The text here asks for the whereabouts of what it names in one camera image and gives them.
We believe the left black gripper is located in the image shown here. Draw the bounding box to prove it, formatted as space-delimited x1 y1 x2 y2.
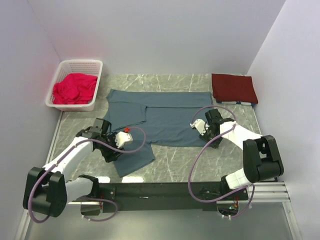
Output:
97 131 125 162

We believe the blue-grey t-shirt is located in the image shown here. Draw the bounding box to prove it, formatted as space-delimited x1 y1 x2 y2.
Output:
104 89 213 178

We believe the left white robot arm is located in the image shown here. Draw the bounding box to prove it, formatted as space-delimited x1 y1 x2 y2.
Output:
22 118 133 218

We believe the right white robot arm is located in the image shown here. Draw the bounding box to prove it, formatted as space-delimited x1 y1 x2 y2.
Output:
190 109 284 200

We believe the folded white blue t-shirt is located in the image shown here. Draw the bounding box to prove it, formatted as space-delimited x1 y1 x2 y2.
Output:
216 101 256 107

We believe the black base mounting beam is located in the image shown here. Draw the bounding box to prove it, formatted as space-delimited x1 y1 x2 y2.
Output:
97 181 249 213

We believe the folded dark red t-shirt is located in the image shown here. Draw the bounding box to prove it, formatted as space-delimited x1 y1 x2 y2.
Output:
211 73 259 105

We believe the crumpled pink-red t-shirt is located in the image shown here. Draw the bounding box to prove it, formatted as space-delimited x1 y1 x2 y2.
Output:
52 73 98 105

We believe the white plastic laundry basket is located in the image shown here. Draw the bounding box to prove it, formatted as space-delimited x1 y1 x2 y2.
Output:
45 59 103 111

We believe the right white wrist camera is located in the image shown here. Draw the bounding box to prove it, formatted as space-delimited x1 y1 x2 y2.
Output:
190 119 209 136

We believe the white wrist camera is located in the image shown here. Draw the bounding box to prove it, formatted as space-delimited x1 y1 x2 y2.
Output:
115 127 133 149
190 119 209 136

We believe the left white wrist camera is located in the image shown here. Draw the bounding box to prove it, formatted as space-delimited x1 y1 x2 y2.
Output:
115 127 133 149

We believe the aluminium rail frame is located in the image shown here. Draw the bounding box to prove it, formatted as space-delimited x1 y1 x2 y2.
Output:
14 111 303 240

